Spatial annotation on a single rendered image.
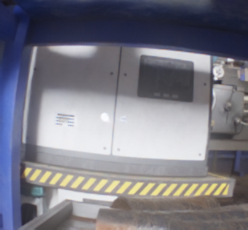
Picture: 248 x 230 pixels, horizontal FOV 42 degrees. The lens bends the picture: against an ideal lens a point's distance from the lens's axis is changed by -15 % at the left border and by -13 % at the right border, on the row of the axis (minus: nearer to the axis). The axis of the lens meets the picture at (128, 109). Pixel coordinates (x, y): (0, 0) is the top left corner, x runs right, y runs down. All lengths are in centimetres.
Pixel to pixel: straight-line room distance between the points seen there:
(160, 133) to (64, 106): 27
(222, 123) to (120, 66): 123
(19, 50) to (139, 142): 43
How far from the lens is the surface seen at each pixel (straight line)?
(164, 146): 98
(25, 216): 97
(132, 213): 44
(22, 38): 80
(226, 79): 216
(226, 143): 213
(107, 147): 97
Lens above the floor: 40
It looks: 5 degrees up
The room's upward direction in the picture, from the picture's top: 5 degrees clockwise
